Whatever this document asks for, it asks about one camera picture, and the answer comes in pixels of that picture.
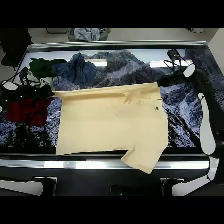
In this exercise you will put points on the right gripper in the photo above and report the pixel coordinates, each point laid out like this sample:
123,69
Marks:
170,80

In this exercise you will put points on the pale yellow polo shirt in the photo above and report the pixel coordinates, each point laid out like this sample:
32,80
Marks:
110,123

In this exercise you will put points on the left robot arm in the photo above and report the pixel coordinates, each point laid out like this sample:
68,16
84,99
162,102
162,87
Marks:
9,86

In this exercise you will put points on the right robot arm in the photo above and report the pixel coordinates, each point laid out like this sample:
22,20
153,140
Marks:
206,133

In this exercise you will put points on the blue garment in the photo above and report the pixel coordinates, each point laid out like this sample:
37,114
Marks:
76,71

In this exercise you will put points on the heap of clothes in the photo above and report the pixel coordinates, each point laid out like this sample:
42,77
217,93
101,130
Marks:
87,33

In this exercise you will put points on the dark green garment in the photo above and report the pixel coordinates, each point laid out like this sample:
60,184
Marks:
43,66

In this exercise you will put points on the red garment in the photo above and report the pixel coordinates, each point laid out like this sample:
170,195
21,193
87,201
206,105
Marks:
26,111

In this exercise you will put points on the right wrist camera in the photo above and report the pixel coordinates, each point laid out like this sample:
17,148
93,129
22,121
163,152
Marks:
174,56

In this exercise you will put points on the silver frame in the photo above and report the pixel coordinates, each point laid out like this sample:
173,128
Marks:
100,164

